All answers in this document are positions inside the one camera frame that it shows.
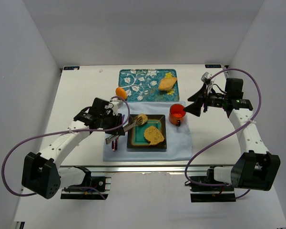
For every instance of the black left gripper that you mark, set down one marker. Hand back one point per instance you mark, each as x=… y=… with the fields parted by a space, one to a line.
x=119 y=124

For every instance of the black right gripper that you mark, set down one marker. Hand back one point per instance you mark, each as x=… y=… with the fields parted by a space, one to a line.
x=204 y=99

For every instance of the small round bread roll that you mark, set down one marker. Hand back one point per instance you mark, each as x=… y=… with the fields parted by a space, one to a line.
x=141 y=119

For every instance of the brown bread slice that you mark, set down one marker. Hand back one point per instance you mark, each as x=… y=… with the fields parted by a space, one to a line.
x=153 y=136

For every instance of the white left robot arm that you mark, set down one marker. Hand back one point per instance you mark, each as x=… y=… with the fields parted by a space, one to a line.
x=42 y=171

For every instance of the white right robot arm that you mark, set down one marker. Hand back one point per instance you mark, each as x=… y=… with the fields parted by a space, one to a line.
x=257 y=167

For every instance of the orange black mug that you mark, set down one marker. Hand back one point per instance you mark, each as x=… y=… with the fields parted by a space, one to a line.
x=176 y=114

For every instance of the blue corner label right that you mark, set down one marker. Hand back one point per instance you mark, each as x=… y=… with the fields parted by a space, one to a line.
x=213 y=66

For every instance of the blue corner label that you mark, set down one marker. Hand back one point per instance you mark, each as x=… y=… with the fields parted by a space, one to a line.
x=213 y=66
x=71 y=68

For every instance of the square green black plate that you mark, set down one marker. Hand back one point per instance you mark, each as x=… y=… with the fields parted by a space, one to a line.
x=137 y=141

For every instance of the light blue cloth napkin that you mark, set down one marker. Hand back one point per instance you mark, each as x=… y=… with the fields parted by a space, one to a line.
x=179 y=139

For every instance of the teal floral tray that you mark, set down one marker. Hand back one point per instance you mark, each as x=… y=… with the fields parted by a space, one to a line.
x=141 y=85

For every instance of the blue corner label left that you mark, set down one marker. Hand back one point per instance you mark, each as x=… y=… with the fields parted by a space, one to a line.
x=71 y=68

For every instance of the white foam board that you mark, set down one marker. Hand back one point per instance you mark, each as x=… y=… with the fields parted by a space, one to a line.
x=257 y=210

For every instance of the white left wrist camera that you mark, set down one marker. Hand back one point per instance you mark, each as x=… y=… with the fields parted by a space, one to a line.
x=114 y=106

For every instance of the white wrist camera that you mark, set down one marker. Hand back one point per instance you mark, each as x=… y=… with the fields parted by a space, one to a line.
x=114 y=106
x=206 y=78

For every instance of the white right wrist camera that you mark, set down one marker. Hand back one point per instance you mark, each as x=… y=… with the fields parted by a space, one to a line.
x=206 y=78

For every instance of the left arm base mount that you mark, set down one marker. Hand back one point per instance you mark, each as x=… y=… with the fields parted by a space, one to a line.
x=78 y=183

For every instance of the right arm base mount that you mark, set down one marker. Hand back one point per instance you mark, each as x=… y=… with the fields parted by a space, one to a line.
x=209 y=194

